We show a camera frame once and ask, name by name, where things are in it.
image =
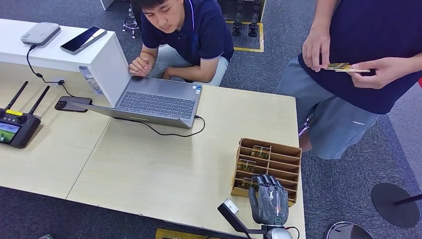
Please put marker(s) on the standing person's right hand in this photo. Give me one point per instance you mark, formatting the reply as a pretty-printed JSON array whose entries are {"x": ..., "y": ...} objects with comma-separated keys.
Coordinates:
[{"x": 316, "y": 49}]

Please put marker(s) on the seated person's right hand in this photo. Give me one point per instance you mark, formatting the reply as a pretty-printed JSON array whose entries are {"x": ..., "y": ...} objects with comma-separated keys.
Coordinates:
[{"x": 140, "y": 67}]

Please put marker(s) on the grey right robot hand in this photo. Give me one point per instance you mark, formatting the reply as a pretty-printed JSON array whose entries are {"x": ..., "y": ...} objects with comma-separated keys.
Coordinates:
[{"x": 270, "y": 204}]

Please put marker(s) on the standing person's left hand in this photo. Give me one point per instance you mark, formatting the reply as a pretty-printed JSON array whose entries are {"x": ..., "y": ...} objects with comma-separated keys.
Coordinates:
[{"x": 385, "y": 72}]

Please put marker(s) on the standing person's right forearm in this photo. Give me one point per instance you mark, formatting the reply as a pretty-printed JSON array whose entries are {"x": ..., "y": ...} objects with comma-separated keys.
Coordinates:
[{"x": 323, "y": 16}]

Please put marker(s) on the seated person's right forearm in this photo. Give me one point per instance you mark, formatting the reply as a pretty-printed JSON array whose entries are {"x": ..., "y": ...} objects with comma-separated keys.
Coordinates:
[{"x": 149, "y": 54}]

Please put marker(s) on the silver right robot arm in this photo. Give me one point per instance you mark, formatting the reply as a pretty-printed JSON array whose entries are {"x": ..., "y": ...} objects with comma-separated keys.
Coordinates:
[{"x": 278, "y": 234}]

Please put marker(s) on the seated person's left forearm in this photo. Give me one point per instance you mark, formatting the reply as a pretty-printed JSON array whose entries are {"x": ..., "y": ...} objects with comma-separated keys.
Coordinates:
[{"x": 191, "y": 71}]

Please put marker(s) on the standing person's left forearm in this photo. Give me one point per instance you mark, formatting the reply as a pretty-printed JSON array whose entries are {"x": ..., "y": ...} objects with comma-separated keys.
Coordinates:
[{"x": 416, "y": 64}]

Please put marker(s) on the wooden card holder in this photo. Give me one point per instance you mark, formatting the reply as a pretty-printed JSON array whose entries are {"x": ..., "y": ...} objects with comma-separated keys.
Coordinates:
[{"x": 283, "y": 168}]

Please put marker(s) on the standing person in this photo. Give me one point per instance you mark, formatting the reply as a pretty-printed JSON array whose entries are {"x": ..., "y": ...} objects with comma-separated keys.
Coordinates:
[{"x": 362, "y": 33}]

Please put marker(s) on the seated person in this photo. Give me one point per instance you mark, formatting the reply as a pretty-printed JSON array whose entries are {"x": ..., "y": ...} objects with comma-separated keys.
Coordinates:
[{"x": 197, "y": 33}]

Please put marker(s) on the grey laptop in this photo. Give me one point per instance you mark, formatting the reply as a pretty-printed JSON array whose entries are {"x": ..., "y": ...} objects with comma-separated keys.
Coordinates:
[{"x": 155, "y": 104}]

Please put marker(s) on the chrome stool base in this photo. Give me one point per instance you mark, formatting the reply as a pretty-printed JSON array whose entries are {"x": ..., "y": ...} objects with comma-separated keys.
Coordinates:
[{"x": 131, "y": 23}]

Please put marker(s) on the clear plastic water bottle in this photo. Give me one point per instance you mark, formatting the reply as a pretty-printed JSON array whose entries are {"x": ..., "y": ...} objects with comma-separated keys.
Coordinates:
[{"x": 90, "y": 80}]

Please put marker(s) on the yellow floor tape square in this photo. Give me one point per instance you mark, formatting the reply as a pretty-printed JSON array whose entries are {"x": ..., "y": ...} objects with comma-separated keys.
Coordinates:
[{"x": 261, "y": 36}]

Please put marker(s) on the smartphone with silver edge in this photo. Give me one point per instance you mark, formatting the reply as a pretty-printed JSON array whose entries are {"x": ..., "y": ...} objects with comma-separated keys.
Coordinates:
[{"x": 82, "y": 39}]

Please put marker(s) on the black robot leg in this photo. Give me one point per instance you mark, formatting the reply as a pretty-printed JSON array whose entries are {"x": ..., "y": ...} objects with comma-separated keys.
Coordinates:
[
  {"x": 237, "y": 28},
  {"x": 253, "y": 29}
]

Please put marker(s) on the silver round robot shell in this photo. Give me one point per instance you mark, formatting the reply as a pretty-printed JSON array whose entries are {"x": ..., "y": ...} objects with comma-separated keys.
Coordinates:
[{"x": 333, "y": 231}]

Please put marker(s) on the white furniture corner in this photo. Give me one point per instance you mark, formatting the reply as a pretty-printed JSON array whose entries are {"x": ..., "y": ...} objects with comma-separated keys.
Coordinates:
[{"x": 106, "y": 4}]

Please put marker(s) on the white desk riser box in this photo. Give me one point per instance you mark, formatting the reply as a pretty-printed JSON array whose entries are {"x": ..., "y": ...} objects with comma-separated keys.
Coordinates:
[{"x": 66, "y": 61}]

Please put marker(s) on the black smartphone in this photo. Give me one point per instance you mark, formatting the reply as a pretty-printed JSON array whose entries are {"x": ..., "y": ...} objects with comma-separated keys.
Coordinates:
[{"x": 74, "y": 104}]

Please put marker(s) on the purple metal key clip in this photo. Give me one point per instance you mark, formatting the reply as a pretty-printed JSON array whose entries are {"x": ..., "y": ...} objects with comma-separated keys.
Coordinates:
[{"x": 305, "y": 127}]

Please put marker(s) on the yellow floor plate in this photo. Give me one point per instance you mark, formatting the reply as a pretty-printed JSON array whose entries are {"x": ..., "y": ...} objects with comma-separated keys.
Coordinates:
[{"x": 171, "y": 234}]

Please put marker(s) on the grey power bank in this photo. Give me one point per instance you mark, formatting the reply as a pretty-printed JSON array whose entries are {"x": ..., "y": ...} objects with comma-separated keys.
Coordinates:
[{"x": 40, "y": 33}]

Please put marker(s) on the black round stand base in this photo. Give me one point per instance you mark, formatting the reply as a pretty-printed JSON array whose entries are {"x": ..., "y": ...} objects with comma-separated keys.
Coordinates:
[{"x": 392, "y": 211}]

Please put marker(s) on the black stand pole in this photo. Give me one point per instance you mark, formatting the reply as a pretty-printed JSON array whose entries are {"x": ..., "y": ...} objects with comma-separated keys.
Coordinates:
[{"x": 408, "y": 199}]

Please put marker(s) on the black remote controller with antennas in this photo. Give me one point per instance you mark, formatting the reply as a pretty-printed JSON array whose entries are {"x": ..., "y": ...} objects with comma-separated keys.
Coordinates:
[{"x": 23, "y": 128}]

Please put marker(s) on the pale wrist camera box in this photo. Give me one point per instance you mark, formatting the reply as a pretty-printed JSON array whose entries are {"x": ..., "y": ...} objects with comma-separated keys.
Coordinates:
[{"x": 231, "y": 206}]

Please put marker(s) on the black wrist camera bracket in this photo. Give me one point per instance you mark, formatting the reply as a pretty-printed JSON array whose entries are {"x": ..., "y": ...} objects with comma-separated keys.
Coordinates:
[{"x": 230, "y": 219}]

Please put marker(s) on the dark robot stand frame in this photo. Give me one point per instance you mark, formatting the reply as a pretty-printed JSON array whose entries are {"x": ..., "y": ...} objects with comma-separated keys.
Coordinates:
[{"x": 224, "y": 8}]

